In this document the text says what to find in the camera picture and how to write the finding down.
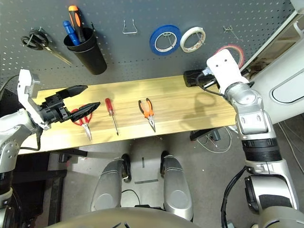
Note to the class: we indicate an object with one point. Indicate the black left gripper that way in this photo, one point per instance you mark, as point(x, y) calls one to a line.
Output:
point(53, 110)

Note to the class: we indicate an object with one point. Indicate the orange black needle-nose pliers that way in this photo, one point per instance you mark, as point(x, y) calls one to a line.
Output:
point(148, 111)

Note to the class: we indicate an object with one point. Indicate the thin red tape roll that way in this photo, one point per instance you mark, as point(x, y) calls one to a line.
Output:
point(242, 55)

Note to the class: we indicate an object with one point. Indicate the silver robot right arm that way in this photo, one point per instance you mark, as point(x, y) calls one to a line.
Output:
point(251, 114)

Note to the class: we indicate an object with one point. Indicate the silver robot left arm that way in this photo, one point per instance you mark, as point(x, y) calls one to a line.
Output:
point(9, 126)

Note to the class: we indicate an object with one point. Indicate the grey perforated pegboard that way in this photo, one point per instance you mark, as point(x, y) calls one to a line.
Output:
point(142, 59)

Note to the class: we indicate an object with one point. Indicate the metal pegboard hook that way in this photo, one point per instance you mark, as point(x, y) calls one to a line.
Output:
point(229, 29)
point(201, 38)
point(167, 35)

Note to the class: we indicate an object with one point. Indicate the black plastic cup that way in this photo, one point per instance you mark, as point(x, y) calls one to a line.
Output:
point(92, 59)

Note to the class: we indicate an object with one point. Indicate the orange black screwdriver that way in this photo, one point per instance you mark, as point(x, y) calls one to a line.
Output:
point(76, 19)

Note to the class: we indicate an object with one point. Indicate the silver robot left leg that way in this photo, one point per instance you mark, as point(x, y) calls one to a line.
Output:
point(109, 185)

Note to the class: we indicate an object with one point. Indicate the silver robot leg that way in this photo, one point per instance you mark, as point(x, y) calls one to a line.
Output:
point(177, 190)
point(109, 185)

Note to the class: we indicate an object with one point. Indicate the black equipment cart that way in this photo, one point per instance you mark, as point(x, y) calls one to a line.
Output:
point(35, 180)

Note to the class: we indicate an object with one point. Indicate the blue tape roll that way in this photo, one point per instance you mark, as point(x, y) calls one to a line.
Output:
point(153, 42)

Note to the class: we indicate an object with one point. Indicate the long dark floor tape strip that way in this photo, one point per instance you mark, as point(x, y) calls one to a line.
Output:
point(146, 181)

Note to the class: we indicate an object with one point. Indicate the black plastic tool case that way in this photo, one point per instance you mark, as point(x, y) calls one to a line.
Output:
point(190, 79)

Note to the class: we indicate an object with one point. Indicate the white tape roll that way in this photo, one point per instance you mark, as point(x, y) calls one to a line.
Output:
point(182, 43)

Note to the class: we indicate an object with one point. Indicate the olive grey robot torso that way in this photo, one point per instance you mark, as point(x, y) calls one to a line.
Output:
point(118, 218)

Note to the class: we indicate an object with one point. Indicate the silver robot right leg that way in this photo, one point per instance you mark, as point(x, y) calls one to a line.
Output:
point(177, 190)

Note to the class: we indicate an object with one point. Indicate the black power adapter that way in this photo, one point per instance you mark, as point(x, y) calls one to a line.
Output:
point(216, 135)

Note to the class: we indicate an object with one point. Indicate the white rounded appliance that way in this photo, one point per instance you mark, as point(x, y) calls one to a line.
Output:
point(285, 78)

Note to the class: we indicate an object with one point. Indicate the black table frame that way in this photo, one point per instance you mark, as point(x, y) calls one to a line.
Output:
point(71, 152)

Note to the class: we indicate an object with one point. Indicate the white metal shelf frame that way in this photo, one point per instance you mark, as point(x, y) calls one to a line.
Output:
point(299, 3)

